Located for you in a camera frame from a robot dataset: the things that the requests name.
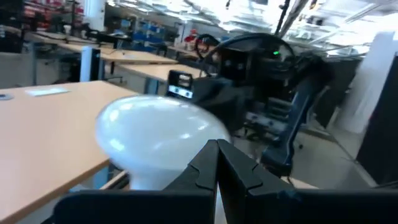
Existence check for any white card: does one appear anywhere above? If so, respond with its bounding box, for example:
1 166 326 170
25 86 70 97

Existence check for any white cabinet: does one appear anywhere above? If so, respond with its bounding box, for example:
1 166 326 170
334 30 398 134

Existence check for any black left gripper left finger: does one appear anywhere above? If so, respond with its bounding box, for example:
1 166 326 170
52 139 220 224

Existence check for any black cabinet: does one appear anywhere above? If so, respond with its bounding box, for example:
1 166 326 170
356 52 398 187

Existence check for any light wood background desk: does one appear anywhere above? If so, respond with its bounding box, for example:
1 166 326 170
117 63 205 84
30 30 178 65

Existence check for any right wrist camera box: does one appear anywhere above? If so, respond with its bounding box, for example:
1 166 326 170
167 70 194 100

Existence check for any white upright panel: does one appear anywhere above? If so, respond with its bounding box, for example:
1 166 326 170
79 45 102 83

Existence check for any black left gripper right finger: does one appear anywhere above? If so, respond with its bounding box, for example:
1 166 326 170
217 139 398 224

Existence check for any large light wood desk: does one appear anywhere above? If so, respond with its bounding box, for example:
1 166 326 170
0 80 141 224

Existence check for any white reflector lightbulb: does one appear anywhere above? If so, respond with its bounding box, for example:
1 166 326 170
95 95 231 191

